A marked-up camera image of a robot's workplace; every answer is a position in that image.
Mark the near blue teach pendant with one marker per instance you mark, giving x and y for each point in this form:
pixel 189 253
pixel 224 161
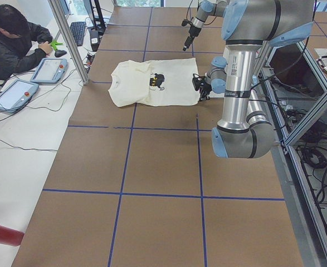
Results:
pixel 17 95

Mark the blue teach pendant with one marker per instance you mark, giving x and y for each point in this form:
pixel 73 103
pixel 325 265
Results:
pixel 50 70
pixel 17 95

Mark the red cylindrical bottle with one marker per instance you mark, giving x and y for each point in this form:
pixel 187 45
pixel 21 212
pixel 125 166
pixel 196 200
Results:
pixel 10 236

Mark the black keyboard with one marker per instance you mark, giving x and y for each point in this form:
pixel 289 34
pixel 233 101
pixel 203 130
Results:
pixel 78 32

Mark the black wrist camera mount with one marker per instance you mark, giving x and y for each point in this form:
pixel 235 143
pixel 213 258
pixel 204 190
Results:
pixel 198 81

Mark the aluminium frame post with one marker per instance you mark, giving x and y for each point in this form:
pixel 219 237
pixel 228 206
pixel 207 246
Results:
pixel 69 40

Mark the far blue teach pendant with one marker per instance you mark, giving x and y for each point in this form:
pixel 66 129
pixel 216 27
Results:
pixel 50 70

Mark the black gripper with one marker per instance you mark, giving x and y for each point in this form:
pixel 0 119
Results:
pixel 192 30
pixel 205 88

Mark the person in black jacket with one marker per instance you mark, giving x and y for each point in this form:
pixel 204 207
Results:
pixel 23 44

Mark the green handheld tool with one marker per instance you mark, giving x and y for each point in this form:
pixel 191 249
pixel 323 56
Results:
pixel 54 44

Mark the cream long-sleeve cat shirt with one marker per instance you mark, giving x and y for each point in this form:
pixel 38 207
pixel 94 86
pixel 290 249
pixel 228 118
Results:
pixel 154 83

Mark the black power box with label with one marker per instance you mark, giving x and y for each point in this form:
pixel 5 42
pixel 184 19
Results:
pixel 94 40

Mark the black computer mouse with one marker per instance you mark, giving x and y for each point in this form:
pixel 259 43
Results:
pixel 60 53

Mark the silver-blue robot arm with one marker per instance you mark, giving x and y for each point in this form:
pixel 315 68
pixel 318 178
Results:
pixel 243 131
pixel 205 9

